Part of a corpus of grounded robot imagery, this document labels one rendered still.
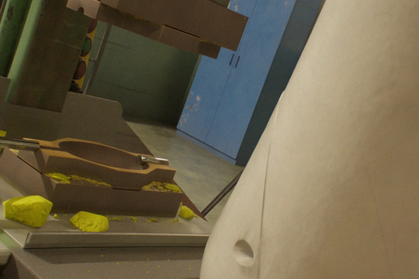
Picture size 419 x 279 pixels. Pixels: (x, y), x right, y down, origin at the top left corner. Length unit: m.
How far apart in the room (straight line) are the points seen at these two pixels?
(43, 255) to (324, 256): 0.32
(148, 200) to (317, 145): 0.46
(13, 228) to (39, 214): 0.02
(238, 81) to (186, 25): 6.40
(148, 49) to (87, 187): 7.02
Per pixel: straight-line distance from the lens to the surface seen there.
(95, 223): 0.61
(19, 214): 0.58
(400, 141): 0.23
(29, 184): 0.65
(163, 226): 0.69
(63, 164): 0.64
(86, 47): 0.87
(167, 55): 7.84
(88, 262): 0.56
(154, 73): 7.79
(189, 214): 0.74
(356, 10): 0.23
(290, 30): 6.91
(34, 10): 0.78
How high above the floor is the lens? 1.20
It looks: 8 degrees down
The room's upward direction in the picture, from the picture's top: 20 degrees clockwise
